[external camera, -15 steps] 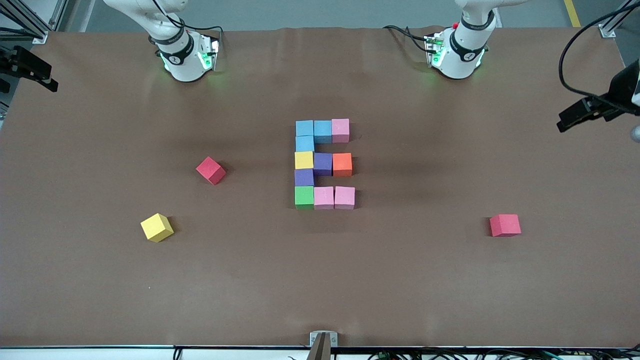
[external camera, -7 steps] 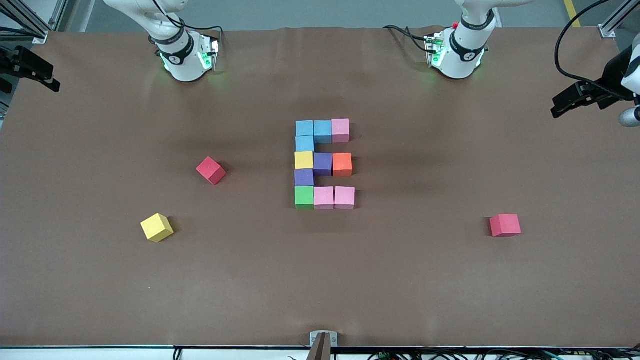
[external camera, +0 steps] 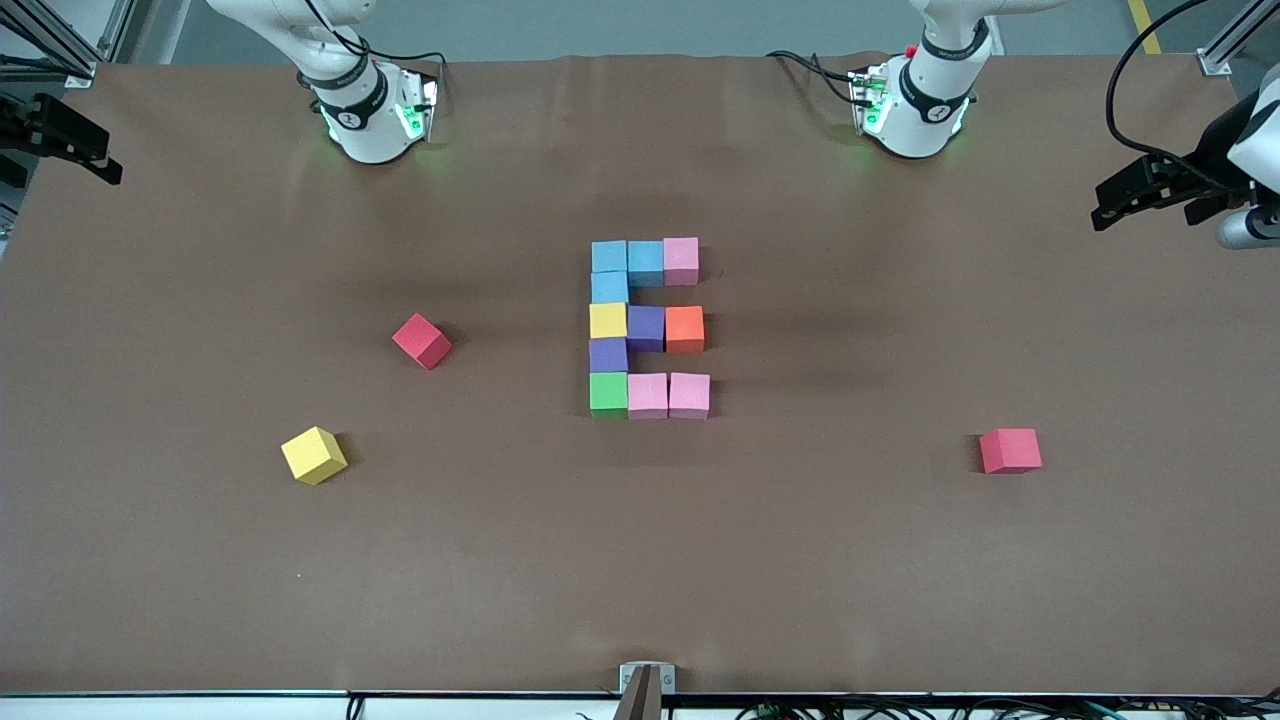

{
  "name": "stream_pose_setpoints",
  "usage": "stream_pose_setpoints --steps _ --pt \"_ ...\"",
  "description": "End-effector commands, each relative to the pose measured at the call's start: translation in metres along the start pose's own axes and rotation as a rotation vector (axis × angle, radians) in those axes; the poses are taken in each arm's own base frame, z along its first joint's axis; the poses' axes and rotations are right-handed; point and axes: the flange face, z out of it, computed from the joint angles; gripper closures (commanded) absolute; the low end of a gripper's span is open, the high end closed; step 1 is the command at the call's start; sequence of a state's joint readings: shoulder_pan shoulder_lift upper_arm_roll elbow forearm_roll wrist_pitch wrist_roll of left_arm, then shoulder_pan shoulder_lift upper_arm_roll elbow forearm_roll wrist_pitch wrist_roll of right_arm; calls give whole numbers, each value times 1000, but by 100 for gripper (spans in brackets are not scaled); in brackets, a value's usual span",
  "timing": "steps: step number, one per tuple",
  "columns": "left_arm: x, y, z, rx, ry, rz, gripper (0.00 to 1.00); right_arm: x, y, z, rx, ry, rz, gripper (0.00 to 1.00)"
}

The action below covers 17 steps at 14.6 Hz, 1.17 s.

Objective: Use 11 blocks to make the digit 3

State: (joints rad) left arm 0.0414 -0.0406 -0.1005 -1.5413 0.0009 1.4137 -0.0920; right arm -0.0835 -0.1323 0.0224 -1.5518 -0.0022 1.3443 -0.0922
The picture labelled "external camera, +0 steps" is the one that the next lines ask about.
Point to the brown table mat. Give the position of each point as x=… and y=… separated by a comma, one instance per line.
x=640, y=580

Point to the yellow foam cube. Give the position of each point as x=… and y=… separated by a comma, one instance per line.
x=608, y=320
x=313, y=455

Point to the green foam cube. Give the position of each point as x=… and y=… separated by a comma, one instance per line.
x=609, y=395

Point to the red foam cube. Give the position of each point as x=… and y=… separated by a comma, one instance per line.
x=1010, y=450
x=421, y=340

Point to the pink foam cube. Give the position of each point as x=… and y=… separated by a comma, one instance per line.
x=681, y=261
x=648, y=396
x=689, y=395

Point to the blue foam cube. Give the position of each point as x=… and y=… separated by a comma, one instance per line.
x=608, y=257
x=646, y=264
x=609, y=288

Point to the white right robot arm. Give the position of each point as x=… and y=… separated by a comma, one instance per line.
x=365, y=120

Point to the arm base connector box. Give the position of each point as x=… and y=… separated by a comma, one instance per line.
x=868, y=100
x=415, y=110

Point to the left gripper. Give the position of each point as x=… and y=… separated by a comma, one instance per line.
x=1196, y=182

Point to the aluminium frame post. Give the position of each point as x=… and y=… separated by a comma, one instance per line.
x=78, y=72
x=1215, y=62

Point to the orange foam cube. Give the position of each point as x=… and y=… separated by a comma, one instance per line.
x=685, y=329

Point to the purple foam cube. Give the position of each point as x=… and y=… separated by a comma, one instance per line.
x=608, y=355
x=646, y=329

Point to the grey metal table clamp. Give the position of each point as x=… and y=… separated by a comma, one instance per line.
x=646, y=690

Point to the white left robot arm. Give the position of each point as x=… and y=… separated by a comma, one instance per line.
x=915, y=110

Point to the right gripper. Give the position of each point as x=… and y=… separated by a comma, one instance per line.
x=22, y=124

